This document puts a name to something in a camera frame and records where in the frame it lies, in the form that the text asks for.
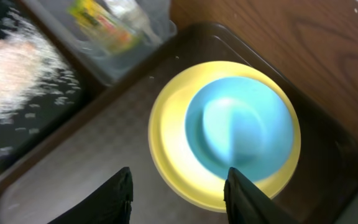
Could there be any dark brown serving tray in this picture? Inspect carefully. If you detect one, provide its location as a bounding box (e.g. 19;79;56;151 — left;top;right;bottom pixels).
0;22;358;223

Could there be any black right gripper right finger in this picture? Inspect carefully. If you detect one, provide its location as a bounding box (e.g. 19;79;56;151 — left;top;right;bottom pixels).
224;167;298;224

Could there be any yellow plate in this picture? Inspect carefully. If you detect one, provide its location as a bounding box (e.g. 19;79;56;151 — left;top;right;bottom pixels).
149;61;301;213

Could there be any clear plastic bin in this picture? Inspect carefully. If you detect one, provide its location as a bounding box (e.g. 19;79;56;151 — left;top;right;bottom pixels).
23;0;177;85

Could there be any white tissue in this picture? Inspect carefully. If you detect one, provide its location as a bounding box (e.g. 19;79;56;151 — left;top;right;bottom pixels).
104;0;162;45

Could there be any rice food waste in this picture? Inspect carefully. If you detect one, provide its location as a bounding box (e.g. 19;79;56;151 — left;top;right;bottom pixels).
0;9;82;156

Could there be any black plastic tray bin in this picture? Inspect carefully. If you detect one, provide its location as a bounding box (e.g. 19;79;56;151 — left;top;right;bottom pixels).
0;0;105;181

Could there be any blue bowl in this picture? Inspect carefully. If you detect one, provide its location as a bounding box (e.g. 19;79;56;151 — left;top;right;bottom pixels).
185;77;295;181

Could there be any green pandan cake wrapper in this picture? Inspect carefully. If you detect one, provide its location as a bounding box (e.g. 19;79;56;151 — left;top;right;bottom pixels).
68;0;142;54

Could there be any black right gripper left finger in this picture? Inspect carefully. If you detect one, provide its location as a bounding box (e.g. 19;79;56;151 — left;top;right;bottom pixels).
48;167;133;224

